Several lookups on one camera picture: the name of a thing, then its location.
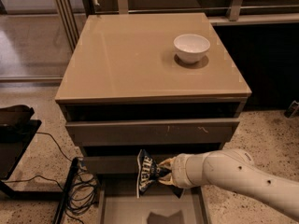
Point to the metal glass door frame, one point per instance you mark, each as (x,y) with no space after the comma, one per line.
(37,38)

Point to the top grey drawer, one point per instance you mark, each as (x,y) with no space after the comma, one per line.
(155,132)

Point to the black side table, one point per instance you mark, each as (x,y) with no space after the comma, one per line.
(17,130)

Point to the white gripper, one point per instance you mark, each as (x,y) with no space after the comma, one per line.
(179,170)

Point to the tan drawer cabinet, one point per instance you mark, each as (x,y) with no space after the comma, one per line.
(125,68)

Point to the bottom open grey drawer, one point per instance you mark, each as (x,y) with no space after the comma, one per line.
(118,204)

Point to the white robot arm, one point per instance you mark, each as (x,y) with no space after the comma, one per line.
(233,170)

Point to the middle grey drawer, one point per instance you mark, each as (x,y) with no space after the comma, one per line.
(111,165)

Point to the blue chip bag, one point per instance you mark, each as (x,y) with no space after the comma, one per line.
(149,172)

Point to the white ceramic bowl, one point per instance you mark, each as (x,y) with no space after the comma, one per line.
(191,48)

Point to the metal railing shelf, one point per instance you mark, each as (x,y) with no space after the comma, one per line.
(220,12)

